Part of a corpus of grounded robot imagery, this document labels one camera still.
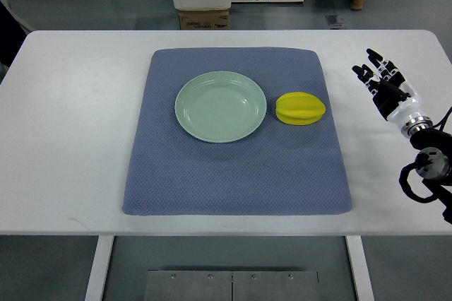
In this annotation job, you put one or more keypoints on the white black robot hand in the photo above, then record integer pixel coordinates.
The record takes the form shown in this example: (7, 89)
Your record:
(394, 97)

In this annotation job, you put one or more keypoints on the yellow starfruit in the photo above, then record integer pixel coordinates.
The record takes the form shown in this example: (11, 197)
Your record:
(299, 108)

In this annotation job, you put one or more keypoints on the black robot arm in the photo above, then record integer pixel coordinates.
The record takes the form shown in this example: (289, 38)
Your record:
(432, 163)

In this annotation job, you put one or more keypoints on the grey floor plate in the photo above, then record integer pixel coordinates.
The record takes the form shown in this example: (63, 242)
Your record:
(335, 21)

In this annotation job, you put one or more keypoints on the light green plate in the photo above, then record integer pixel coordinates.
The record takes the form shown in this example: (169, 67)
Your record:
(220, 107)

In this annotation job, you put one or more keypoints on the blue textured mat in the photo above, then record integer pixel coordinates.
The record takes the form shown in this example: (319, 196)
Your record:
(279, 170)

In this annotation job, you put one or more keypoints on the right white table leg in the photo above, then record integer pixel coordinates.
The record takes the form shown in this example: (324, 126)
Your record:
(359, 268)

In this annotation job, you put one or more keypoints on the white table leg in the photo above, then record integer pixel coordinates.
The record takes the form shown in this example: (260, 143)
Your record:
(359, 268)
(99, 268)

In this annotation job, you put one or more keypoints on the cardboard box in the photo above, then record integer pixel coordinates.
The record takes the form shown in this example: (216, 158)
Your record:
(204, 20)

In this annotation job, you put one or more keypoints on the left white table leg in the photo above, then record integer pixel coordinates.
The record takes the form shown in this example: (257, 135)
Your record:
(99, 268)

